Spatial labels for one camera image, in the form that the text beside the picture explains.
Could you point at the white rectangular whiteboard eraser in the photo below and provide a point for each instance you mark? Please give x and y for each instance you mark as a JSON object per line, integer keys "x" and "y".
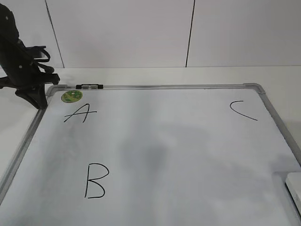
{"x": 293, "y": 183}

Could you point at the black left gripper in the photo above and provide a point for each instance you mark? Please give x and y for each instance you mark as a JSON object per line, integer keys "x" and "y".
{"x": 25, "y": 71}

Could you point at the round green magnet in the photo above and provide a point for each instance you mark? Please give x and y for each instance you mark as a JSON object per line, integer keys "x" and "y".
{"x": 71, "y": 96}

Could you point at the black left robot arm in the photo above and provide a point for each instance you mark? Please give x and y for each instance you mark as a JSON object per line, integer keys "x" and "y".
{"x": 9, "y": 34}

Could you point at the whiteboard with aluminium frame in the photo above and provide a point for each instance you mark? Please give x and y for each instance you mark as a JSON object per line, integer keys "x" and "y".
{"x": 193, "y": 155}

